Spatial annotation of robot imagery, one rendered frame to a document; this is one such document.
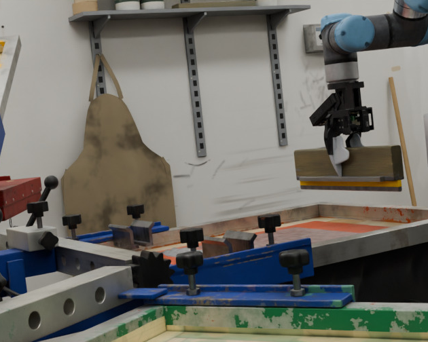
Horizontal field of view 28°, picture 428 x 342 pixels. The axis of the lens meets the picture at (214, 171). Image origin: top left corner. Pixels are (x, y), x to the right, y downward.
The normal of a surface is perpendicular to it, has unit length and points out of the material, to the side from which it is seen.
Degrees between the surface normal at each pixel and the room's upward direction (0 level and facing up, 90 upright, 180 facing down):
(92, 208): 87
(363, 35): 90
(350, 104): 90
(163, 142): 90
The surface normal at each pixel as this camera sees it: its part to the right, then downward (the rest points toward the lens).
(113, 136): 0.05, 0.04
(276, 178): 0.51, 0.00
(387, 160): -0.86, 0.13
